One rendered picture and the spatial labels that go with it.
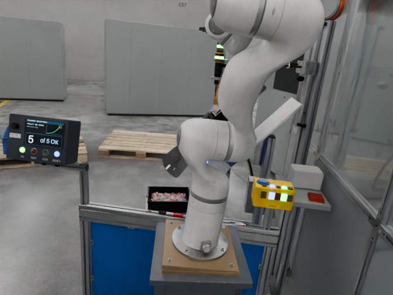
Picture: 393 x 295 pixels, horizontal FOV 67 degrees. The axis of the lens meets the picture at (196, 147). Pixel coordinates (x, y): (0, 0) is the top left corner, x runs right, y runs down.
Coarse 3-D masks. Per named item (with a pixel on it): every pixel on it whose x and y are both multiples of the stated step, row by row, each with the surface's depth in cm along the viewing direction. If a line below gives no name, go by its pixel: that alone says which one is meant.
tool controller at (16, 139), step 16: (16, 128) 122; (32, 128) 122; (48, 128) 121; (64, 128) 121; (16, 144) 123; (48, 144) 122; (64, 144) 121; (32, 160) 123; (48, 160) 122; (64, 160) 122
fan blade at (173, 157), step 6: (174, 150) 169; (168, 156) 169; (174, 156) 166; (180, 156) 163; (168, 162) 166; (174, 162) 163; (180, 162) 162; (186, 162) 160; (168, 168) 163; (180, 168) 159; (174, 174) 158
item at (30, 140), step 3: (27, 132) 122; (27, 135) 122; (30, 135) 122; (33, 135) 122; (36, 135) 122; (27, 138) 122; (30, 138) 122; (33, 138) 122; (36, 138) 122; (27, 141) 122; (30, 141) 122; (33, 141) 122; (27, 144) 122; (30, 144) 122; (33, 144) 122
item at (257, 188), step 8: (256, 184) 121; (280, 184) 123; (288, 184) 124; (256, 192) 120; (272, 192) 119; (280, 192) 118; (288, 192) 118; (256, 200) 121; (264, 200) 120; (272, 200) 120; (280, 200) 119; (280, 208) 121; (288, 208) 120
